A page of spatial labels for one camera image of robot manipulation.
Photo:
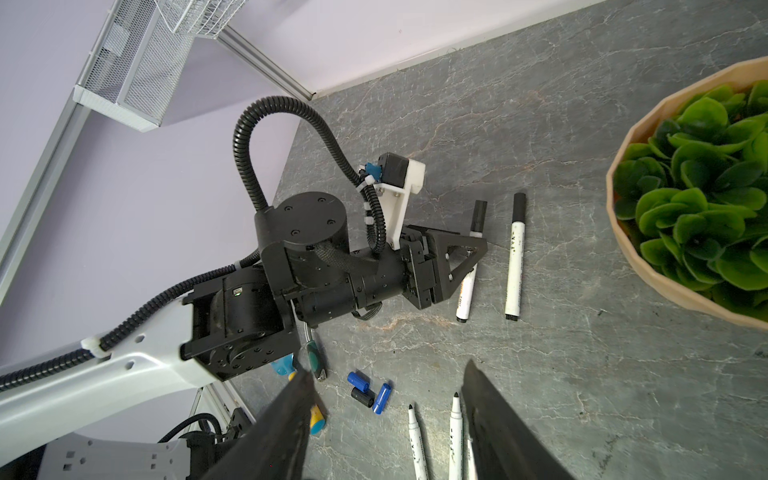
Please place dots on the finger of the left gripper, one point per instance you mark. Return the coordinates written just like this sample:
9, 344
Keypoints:
454, 256

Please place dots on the green handled ratchet screwdriver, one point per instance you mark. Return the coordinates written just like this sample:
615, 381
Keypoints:
314, 356

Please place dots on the blue garden fork yellow handle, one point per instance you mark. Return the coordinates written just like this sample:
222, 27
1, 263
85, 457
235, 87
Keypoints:
287, 367

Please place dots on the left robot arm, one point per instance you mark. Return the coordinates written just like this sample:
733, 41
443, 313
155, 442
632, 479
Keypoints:
232, 320

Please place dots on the black pen cap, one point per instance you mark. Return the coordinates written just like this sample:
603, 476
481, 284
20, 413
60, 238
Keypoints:
363, 397

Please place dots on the potted green plant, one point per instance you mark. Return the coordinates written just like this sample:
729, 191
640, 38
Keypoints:
687, 195

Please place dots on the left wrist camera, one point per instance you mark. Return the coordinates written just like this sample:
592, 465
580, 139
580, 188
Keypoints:
395, 179

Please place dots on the white mesh box basket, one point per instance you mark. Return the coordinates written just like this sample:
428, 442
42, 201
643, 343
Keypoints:
134, 67

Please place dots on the white wire basket rack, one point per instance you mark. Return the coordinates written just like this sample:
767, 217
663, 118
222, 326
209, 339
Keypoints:
198, 18

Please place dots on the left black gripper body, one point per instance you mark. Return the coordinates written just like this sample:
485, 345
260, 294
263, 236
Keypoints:
425, 284

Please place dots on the blue pen cap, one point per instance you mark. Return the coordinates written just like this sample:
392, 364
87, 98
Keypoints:
382, 398
358, 382

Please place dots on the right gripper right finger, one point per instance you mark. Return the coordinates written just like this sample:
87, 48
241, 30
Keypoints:
503, 446

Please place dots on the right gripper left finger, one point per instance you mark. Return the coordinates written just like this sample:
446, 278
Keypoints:
275, 446

